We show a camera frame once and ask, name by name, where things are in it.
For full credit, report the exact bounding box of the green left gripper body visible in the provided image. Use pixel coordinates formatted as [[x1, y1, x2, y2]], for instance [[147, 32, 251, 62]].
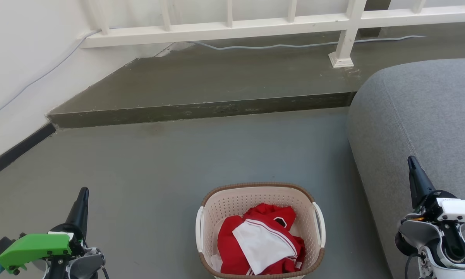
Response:
[[0, 223, 88, 274]]

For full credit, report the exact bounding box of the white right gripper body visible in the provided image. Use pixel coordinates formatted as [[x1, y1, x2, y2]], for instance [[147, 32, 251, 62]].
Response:
[[414, 189, 465, 230]]

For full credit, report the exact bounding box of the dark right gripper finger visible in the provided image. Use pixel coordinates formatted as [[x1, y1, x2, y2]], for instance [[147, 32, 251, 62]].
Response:
[[407, 156, 436, 210]]

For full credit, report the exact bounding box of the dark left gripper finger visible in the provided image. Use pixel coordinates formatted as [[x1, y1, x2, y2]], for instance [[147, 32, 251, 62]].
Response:
[[65, 187, 90, 238]]

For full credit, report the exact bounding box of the beige perforated laundry basket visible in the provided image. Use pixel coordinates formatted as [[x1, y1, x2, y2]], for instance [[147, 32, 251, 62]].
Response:
[[196, 182, 326, 279]]

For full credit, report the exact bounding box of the grey fabric sofa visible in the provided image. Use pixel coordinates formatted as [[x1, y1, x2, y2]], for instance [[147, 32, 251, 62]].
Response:
[[347, 58, 465, 279]]

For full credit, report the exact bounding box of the black baseboard strip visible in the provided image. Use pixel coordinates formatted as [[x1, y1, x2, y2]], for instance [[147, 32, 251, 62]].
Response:
[[0, 123, 57, 182]]

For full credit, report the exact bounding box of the white garment with red stripes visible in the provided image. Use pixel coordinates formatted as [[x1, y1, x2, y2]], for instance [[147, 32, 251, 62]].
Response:
[[232, 219, 298, 275]]

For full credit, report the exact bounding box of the white railing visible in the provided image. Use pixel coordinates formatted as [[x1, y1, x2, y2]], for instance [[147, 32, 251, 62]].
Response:
[[79, 0, 465, 69]]

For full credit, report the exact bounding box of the dark brown post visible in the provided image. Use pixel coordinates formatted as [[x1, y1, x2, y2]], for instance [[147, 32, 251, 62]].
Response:
[[358, 0, 391, 38]]

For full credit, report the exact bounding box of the thin grey cable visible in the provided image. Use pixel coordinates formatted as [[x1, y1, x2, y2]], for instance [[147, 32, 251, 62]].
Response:
[[0, 29, 427, 122]]

